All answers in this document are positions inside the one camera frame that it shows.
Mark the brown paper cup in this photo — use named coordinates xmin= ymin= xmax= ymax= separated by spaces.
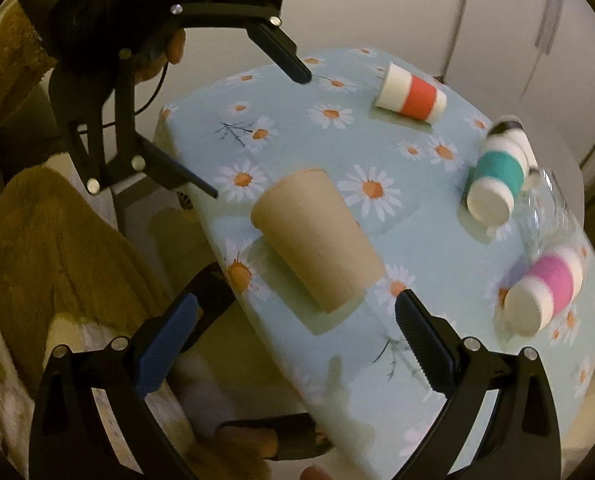
xmin=250 ymin=168 xmax=385 ymax=313

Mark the brown fuzzy sleeve forearm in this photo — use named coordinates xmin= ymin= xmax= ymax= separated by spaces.
xmin=0 ymin=1 xmax=56 ymax=126

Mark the red banded paper cup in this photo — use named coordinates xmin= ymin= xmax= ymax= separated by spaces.
xmin=375 ymin=63 xmax=447 ymax=125

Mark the pink banded paper cup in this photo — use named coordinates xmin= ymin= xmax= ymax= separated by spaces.
xmin=503 ymin=244 xmax=585 ymax=337

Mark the black and white cup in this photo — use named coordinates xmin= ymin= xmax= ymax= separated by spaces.
xmin=487 ymin=115 xmax=539 ymax=177

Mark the teal banded paper cup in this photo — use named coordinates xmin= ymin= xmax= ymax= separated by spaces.
xmin=467 ymin=136 xmax=529 ymax=228

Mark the left hand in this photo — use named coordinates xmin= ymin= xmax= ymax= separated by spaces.
xmin=134 ymin=29 xmax=186 ymax=84

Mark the daisy print blue tablecloth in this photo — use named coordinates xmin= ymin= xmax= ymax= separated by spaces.
xmin=153 ymin=45 xmax=595 ymax=480

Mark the black slipper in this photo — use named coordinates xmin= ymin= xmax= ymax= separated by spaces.
xmin=215 ymin=413 xmax=333 ymax=462

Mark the white cabinet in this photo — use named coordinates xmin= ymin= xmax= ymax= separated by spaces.
xmin=426 ymin=0 xmax=595 ymax=162

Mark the black cable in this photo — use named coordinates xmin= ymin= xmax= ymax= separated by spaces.
xmin=76 ymin=62 xmax=170 ymax=137

